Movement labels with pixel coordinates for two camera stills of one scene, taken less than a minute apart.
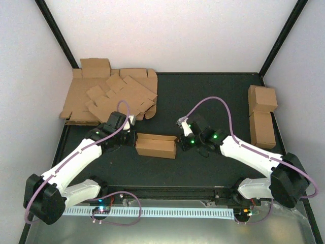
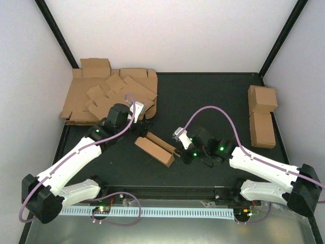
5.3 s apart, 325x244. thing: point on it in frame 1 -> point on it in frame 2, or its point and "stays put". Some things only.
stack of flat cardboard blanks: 95,90 stays put
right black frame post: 298,9 stays put
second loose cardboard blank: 126,95 stays put
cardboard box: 262,129 stays put
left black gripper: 132,140 -> 144,127
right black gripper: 184,145 -> 188,159
